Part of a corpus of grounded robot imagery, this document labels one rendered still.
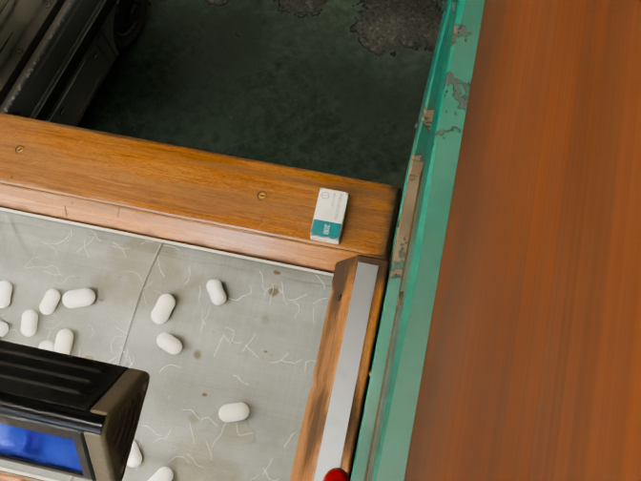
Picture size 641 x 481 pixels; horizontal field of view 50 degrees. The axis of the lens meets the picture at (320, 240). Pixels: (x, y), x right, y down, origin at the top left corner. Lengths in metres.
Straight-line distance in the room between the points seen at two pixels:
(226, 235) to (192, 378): 0.17
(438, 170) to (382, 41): 1.54
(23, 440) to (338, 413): 0.30
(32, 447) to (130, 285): 0.39
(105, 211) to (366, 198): 0.32
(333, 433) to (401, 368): 0.41
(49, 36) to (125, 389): 1.15
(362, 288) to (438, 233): 0.41
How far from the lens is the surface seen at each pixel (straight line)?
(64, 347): 0.87
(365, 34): 1.85
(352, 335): 0.70
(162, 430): 0.84
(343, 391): 0.69
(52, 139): 0.94
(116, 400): 0.48
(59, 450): 0.51
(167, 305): 0.84
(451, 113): 0.32
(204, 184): 0.86
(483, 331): 0.16
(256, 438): 0.82
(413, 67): 1.81
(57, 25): 1.57
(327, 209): 0.81
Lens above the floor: 1.55
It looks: 74 degrees down
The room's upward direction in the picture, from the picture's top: 7 degrees counter-clockwise
